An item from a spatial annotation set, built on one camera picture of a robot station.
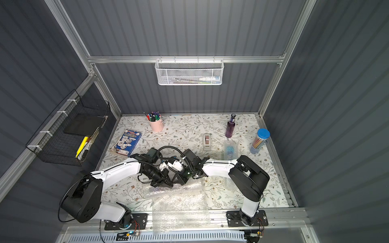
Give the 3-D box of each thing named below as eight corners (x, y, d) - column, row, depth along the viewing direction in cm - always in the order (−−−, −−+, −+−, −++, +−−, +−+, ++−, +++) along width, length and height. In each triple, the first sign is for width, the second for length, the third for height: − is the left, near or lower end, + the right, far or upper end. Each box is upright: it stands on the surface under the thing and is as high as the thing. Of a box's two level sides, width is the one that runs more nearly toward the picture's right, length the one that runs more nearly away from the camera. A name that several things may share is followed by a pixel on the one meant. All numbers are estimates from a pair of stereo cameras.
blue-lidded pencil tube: (250, 155, 99) (259, 137, 84) (247, 146, 104) (256, 128, 88) (260, 155, 99) (271, 137, 84) (257, 146, 104) (268, 128, 88)
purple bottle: (225, 137, 109) (230, 117, 92) (224, 133, 111) (229, 113, 95) (231, 137, 109) (237, 117, 92) (230, 133, 111) (236, 113, 95)
